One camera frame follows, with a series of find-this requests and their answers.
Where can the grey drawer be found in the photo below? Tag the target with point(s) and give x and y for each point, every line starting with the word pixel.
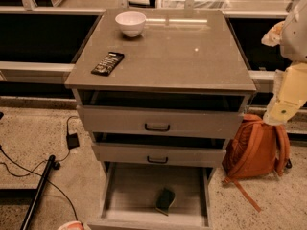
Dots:
pixel 131 192
pixel 159 150
pixel 163 114

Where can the middle grey drawer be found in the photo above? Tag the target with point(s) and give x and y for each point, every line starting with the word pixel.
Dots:
pixel 159 150

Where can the grey drawer cabinet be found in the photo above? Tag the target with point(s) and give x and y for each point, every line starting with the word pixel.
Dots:
pixel 184 52

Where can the black power adapter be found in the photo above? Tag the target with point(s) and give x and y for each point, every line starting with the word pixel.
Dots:
pixel 72 140

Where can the black pole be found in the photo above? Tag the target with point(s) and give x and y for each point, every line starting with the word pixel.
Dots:
pixel 38 193

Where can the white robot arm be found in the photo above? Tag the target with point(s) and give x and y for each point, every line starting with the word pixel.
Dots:
pixel 293 44

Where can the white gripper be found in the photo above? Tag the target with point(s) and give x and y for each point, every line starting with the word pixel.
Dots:
pixel 295 38

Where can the green yellow sponge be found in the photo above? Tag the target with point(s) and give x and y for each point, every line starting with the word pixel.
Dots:
pixel 164 201

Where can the red white object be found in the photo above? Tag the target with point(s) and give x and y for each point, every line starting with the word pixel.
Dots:
pixel 72 225

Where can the orange backpack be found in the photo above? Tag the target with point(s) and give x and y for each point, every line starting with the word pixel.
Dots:
pixel 257 149

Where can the white ceramic bowl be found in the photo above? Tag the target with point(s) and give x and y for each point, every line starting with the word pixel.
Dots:
pixel 131 23

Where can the bottom grey drawer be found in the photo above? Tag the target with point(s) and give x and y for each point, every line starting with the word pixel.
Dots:
pixel 131 192

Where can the black snack bar packet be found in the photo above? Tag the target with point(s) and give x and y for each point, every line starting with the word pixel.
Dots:
pixel 108 64

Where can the top grey drawer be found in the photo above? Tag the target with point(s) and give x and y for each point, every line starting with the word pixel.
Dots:
pixel 163 114

